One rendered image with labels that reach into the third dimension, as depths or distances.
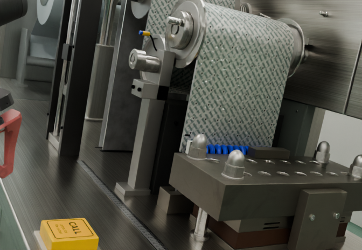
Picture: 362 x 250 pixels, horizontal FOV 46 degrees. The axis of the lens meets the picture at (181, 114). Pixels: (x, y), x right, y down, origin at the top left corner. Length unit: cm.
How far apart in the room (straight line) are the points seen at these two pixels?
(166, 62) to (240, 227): 35
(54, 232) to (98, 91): 93
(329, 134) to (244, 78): 313
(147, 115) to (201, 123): 11
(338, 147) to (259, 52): 307
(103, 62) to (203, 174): 90
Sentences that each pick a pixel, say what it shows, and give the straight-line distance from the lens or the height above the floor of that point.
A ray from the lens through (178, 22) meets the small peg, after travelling 83.
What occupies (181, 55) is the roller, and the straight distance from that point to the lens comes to 85.
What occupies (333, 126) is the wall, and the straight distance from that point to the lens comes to 397.
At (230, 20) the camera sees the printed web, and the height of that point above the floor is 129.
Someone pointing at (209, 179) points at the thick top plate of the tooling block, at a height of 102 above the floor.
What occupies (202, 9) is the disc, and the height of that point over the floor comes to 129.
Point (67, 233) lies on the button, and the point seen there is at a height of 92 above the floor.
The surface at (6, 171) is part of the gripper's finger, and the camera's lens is 53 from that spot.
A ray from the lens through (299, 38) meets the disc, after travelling 98.
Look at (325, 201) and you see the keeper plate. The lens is 80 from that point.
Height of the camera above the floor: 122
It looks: 9 degrees down
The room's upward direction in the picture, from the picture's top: 11 degrees clockwise
